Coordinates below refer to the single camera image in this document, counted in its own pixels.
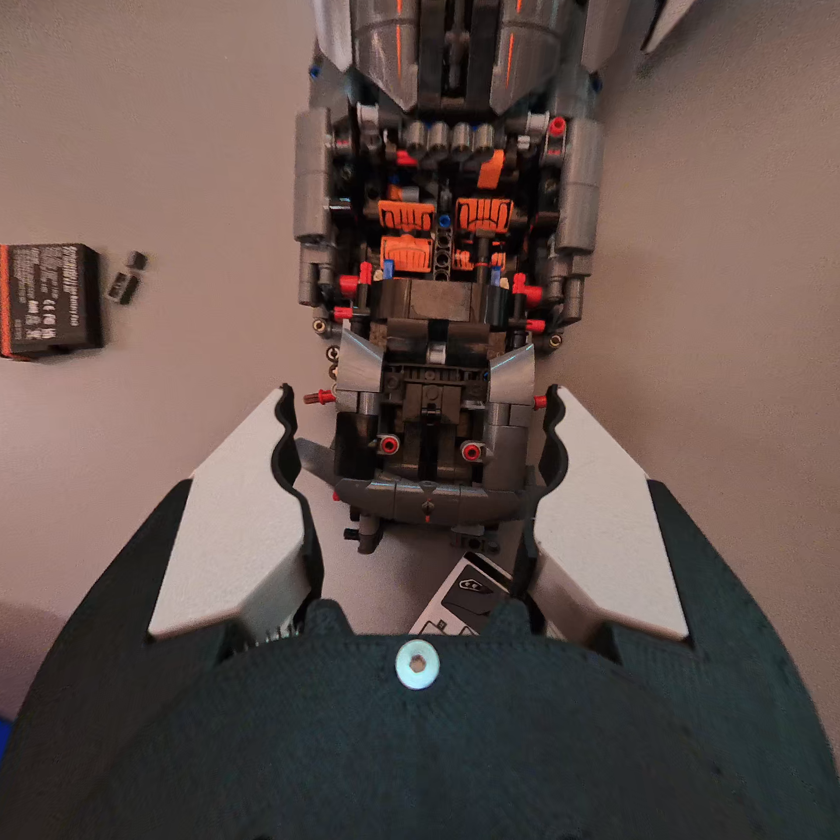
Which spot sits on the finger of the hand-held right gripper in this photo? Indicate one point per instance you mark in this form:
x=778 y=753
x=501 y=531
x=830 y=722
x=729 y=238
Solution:
x=669 y=16

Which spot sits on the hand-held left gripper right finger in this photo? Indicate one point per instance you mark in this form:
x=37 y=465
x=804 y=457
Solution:
x=604 y=538

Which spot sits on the white sticker sheet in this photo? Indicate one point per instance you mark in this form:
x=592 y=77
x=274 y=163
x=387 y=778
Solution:
x=472 y=584

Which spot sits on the black battery pack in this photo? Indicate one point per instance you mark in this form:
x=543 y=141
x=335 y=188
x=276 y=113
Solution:
x=52 y=295

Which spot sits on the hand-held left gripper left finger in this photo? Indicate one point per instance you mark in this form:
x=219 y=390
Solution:
x=229 y=538

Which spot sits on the grey lego car model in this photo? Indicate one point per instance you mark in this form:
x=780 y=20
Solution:
x=426 y=308

